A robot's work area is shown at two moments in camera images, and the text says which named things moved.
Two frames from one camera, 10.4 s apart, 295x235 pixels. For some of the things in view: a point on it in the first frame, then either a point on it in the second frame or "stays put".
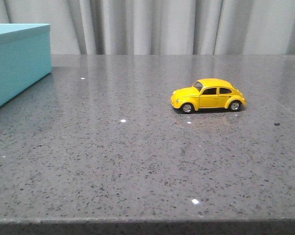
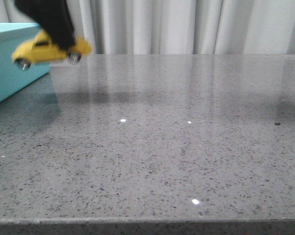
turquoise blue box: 20,57 stays put
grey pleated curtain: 162,27 stays put
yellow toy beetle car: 208,93 to 43,47
